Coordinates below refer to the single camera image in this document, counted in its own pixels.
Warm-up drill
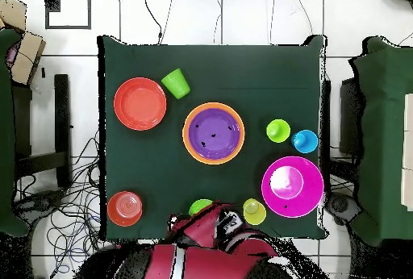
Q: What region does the large pink bowl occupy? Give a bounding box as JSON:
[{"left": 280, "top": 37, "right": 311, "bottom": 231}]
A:
[{"left": 261, "top": 155, "right": 325, "bottom": 219}]

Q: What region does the black cable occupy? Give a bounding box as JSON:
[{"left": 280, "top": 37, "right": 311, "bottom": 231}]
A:
[{"left": 140, "top": 0, "right": 163, "bottom": 45}]

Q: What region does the blue cup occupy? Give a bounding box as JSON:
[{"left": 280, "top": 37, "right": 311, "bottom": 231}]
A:
[{"left": 290, "top": 129, "right": 319, "bottom": 155}]

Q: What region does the small green bowl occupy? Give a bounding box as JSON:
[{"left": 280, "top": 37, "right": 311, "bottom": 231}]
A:
[{"left": 188, "top": 198, "right": 215, "bottom": 218}]

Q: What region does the black chair frame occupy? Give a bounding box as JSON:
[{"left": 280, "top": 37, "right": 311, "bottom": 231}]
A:
[{"left": 11, "top": 73, "right": 73, "bottom": 189}]

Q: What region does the lime green cup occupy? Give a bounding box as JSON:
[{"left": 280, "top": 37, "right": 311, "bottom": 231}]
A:
[{"left": 265, "top": 118, "right": 292, "bottom": 144}]

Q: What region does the cardboard box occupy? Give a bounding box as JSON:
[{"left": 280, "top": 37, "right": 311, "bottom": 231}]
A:
[
  {"left": 0, "top": 0, "right": 27, "bottom": 32},
  {"left": 9, "top": 31, "right": 47, "bottom": 85}
]

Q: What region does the small orange bowl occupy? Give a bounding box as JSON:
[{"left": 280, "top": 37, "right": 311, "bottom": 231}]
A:
[{"left": 106, "top": 190, "right": 144, "bottom": 227}]

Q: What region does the yellow cup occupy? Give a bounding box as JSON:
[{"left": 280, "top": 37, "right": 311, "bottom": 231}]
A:
[{"left": 242, "top": 198, "right": 268, "bottom": 227}]

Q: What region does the purple bowl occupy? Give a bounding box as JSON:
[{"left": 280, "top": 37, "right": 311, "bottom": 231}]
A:
[{"left": 187, "top": 107, "right": 242, "bottom": 160}]

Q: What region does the white box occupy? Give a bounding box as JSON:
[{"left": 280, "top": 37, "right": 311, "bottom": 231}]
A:
[{"left": 400, "top": 93, "right": 413, "bottom": 212}]

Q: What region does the dark green tablecloth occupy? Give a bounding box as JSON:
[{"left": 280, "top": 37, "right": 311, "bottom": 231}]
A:
[{"left": 97, "top": 35, "right": 327, "bottom": 241}]

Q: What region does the black stand base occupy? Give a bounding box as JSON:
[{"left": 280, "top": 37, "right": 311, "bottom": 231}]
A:
[
  {"left": 324, "top": 191, "right": 362, "bottom": 227},
  {"left": 12, "top": 188, "right": 67, "bottom": 223}
]

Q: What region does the wide red-orange bowl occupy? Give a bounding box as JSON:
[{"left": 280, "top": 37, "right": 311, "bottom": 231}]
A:
[{"left": 113, "top": 77, "right": 168, "bottom": 131}]

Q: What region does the large orange bowl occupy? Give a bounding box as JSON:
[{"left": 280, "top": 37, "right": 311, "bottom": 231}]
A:
[{"left": 181, "top": 102, "right": 246, "bottom": 166}]

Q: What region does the green cloth covered table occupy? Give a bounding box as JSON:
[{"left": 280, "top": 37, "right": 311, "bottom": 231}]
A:
[
  {"left": 0, "top": 27, "right": 31, "bottom": 239},
  {"left": 348, "top": 35, "right": 413, "bottom": 248}
]

